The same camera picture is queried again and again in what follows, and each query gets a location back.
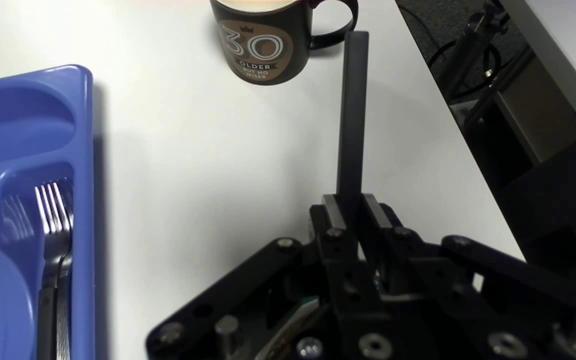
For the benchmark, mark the dark grey equipment box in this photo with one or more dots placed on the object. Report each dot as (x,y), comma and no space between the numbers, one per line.
(539,116)

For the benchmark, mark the blue plastic cutlery tray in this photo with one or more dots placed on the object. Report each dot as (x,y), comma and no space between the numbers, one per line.
(21,121)

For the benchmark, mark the black printed mug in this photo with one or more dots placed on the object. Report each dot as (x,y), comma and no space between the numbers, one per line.
(260,46)

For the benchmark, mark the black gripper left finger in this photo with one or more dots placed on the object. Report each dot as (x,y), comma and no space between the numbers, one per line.
(340,266)

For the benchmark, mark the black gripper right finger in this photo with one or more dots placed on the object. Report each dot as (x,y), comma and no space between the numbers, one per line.
(489,292)

